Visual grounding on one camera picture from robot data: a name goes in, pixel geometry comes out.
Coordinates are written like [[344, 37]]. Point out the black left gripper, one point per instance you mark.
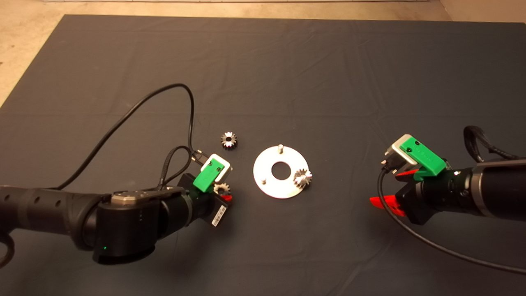
[[203, 207]]

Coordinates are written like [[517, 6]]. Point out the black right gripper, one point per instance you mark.
[[427, 197]]

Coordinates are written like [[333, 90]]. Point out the small steel planetary gear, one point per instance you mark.
[[224, 188], [302, 181], [229, 144]]

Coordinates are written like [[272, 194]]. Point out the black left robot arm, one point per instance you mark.
[[61, 209]]

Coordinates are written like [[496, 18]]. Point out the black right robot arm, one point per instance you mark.
[[497, 189]]

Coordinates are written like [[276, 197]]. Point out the round metal carrier plate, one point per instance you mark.
[[263, 168]]

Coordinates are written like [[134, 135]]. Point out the dark grey table cloth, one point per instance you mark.
[[287, 82]]

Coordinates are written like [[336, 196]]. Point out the green left camera mount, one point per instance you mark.
[[207, 176]]

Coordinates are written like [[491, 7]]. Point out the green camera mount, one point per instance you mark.
[[425, 158], [207, 176]]

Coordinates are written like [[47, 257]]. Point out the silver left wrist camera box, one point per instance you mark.
[[226, 168]]

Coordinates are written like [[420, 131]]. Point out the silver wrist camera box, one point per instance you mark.
[[226, 168], [396, 150]]

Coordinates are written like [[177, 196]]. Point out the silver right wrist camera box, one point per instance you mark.
[[396, 150]]

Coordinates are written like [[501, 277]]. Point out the green right camera mount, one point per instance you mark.
[[425, 158]]

